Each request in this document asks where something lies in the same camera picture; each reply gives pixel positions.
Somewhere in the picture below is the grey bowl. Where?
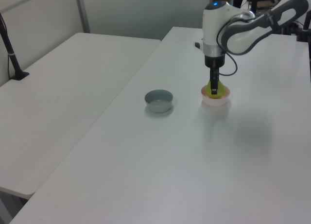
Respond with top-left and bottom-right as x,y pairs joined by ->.
144,89 -> 174,114

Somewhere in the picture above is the white side table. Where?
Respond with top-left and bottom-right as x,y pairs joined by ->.
0,32 -> 162,196

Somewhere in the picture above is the pink bowl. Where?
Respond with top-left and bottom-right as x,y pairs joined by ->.
200,85 -> 231,107

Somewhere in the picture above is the green yellow pear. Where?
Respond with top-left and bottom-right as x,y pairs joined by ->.
206,80 -> 225,100

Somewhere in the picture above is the black clamp mount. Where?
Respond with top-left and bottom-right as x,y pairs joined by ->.
294,11 -> 311,43

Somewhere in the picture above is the black camera stand pole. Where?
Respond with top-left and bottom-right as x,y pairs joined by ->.
0,12 -> 31,82

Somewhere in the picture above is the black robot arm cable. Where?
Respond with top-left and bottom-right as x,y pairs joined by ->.
216,15 -> 239,77

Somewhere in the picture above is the grey partition post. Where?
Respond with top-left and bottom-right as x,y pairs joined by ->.
74,0 -> 91,34

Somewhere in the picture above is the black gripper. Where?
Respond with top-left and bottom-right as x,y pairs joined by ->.
204,54 -> 225,96

